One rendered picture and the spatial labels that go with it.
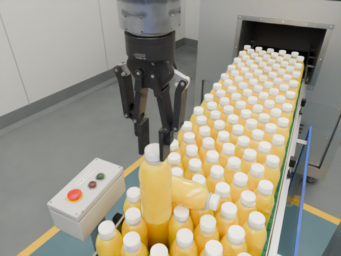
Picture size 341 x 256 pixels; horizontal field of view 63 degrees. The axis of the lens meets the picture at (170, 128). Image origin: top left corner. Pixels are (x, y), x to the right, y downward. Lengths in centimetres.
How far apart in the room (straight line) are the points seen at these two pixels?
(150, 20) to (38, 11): 293
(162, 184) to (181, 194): 14
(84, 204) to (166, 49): 48
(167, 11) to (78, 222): 55
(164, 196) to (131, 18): 35
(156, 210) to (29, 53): 282
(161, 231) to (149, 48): 53
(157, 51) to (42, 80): 304
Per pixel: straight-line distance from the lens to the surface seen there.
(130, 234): 69
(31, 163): 277
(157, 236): 81
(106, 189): 80
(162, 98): 45
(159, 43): 40
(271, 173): 92
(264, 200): 84
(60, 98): 358
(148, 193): 58
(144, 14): 38
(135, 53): 41
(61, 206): 77
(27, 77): 332
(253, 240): 76
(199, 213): 77
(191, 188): 69
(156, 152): 53
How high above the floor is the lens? 166
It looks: 35 degrees down
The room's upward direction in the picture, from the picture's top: straight up
